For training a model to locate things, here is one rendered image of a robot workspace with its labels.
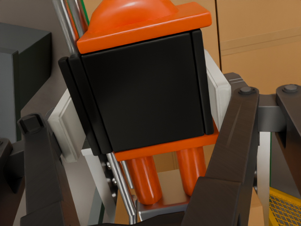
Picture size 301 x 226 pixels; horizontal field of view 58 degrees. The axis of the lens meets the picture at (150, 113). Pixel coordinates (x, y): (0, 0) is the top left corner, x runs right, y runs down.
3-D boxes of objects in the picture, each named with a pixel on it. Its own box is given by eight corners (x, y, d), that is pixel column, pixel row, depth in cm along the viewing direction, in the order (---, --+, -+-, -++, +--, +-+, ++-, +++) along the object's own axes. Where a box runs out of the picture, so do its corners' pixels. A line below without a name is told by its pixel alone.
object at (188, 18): (209, 108, 22) (225, 143, 18) (122, 125, 23) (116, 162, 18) (195, 0, 18) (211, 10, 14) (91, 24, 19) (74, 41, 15)
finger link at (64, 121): (78, 162, 15) (65, 164, 15) (96, 106, 22) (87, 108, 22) (59, 117, 14) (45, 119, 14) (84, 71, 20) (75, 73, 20)
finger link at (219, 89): (216, 87, 13) (231, 84, 13) (195, 49, 19) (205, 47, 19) (220, 137, 15) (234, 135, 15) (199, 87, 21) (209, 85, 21)
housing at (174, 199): (213, 214, 29) (224, 254, 25) (150, 224, 29) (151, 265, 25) (205, 162, 25) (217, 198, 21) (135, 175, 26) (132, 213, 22)
